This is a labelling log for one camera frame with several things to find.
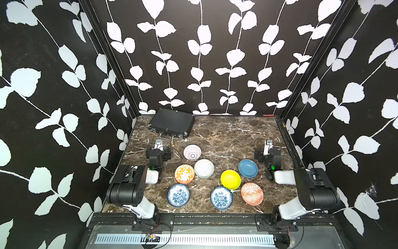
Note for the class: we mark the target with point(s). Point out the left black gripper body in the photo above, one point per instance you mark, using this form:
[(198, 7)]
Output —
[(160, 151)]

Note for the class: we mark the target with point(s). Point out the orange floral bowl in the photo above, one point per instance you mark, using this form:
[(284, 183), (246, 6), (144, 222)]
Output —
[(184, 174)]

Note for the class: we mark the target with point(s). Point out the white red-patterned bowl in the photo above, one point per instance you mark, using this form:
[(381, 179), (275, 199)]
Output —
[(192, 152)]

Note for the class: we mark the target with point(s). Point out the blue floral bowl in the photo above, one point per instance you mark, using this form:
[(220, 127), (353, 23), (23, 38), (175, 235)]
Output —
[(221, 198), (178, 195)]

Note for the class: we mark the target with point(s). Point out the white green-patterned bowl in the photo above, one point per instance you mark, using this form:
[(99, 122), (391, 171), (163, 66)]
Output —
[(204, 168)]

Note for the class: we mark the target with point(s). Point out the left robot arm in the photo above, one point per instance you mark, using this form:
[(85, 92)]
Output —
[(129, 183)]

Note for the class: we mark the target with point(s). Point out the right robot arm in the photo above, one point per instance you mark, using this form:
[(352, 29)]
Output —
[(315, 191)]

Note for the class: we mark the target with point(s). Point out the blue-grey bowl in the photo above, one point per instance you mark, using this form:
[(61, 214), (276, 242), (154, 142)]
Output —
[(248, 168)]

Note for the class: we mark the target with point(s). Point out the black flat case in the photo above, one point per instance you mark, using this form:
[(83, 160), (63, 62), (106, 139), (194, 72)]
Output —
[(172, 123)]

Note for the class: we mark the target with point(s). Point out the orange geometric bowl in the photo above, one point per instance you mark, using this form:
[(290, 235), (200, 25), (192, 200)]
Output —
[(252, 194)]

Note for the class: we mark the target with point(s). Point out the lime yellow bowl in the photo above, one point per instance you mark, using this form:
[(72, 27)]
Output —
[(230, 179)]

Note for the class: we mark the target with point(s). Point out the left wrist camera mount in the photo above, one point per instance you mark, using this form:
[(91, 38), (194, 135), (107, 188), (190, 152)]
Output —
[(159, 144)]

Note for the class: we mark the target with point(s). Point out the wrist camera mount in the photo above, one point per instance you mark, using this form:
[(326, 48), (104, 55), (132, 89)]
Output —
[(159, 144), (267, 146)]

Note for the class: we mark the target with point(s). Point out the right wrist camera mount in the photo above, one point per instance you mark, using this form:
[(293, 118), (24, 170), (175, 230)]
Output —
[(267, 146)]

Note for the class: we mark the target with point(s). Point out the black front rail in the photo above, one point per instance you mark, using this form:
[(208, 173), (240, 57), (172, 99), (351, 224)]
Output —
[(271, 223)]

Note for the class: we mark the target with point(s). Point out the white slotted cable duct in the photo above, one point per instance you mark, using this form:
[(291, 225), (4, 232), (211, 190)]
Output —
[(245, 240)]

